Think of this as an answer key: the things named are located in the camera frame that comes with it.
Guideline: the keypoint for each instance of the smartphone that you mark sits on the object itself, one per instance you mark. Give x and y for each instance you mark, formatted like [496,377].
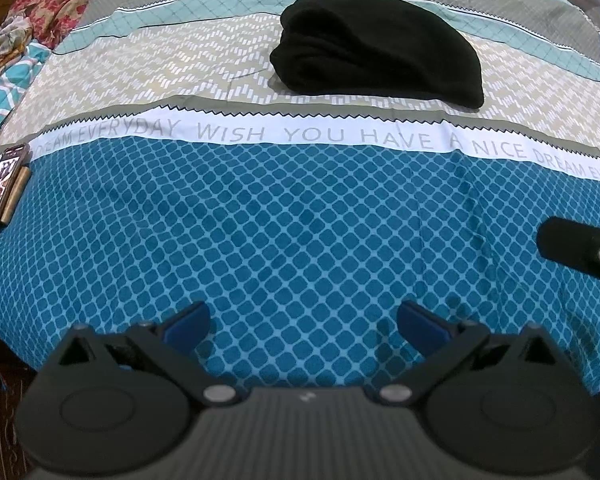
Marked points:
[0,195]

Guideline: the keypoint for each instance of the black pants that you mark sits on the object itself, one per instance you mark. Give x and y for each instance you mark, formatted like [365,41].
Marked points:
[375,52]

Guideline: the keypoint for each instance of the floral scarf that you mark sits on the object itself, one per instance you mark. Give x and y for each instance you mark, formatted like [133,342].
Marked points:
[2,45]

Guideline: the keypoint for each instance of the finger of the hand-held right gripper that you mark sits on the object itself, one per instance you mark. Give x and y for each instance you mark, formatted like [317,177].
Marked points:
[580,250]

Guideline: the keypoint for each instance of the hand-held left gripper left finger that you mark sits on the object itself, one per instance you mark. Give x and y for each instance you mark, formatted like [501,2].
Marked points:
[189,322]

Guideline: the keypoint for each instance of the carved wooden headboard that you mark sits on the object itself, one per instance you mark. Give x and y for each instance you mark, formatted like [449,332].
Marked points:
[2,410]

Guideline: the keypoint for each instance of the brown tube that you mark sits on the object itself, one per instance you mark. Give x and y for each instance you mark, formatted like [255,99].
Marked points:
[16,195]

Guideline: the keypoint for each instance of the teal lattice pillow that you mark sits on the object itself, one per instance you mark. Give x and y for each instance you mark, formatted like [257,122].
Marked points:
[5,95]

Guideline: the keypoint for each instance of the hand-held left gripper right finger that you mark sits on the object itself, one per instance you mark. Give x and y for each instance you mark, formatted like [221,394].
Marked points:
[422,327]

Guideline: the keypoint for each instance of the patterned teal grey bed sheet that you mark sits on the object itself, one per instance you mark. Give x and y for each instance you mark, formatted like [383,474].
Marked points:
[290,200]

